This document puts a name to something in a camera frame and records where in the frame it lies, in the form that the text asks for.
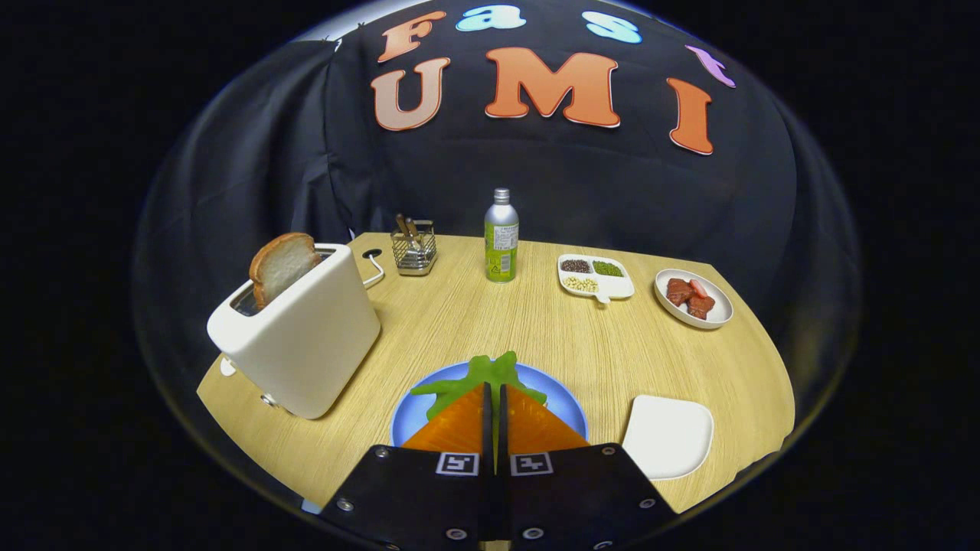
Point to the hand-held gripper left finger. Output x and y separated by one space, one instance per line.
413 490

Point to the pink meat strip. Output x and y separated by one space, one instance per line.
698 288

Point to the round white plate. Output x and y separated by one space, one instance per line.
674 312

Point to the round blue plate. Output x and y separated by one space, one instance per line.
563 405

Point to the green lettuce leaf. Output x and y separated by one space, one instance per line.
490 371

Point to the white divided dish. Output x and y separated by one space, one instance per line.
616 287

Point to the black backdrop cloth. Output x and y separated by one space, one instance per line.
612 199

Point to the silver bottle with green label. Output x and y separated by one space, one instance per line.
501 260

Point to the pale yellow beans pile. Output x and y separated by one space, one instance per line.
580 285

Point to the square white plate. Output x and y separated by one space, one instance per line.
666 436

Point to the toasted bread slice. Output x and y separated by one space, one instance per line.
279 264

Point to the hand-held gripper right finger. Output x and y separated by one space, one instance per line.
582 490

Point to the white toaster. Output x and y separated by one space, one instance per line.
306 344

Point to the red meat piece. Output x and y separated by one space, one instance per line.
678 291
700 307

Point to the green beans pile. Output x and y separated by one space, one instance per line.
607 268

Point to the dark brown beans pile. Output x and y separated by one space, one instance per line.
576 266

